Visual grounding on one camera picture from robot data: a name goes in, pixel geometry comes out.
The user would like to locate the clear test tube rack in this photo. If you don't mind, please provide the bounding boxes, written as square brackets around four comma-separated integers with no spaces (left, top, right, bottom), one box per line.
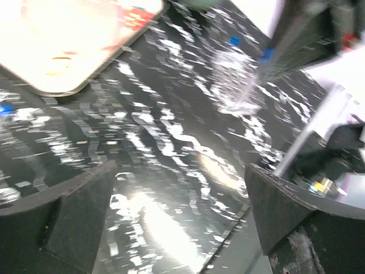
[211,46,263,115]

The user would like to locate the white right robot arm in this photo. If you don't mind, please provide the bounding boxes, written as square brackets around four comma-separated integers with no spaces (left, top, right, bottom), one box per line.
[245,1,364,198]

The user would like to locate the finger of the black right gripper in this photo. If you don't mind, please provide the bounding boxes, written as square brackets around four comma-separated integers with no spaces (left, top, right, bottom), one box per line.
[264,1,341,77]

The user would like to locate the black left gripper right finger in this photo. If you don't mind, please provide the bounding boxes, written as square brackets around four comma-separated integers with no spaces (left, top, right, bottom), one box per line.
[245,164,364,273]

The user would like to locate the blue capped test tube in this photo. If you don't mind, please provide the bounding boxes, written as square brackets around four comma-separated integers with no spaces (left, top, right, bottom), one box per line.
[243,48,274,95]
[230,36,241,47]
[0,105,14,118]

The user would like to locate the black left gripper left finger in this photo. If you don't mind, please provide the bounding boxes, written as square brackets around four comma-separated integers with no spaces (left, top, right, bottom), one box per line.
[1,160,117,273]

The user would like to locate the strawberry pattern tray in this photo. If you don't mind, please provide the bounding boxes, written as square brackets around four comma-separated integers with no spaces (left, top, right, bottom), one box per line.
[1,1,166,96]

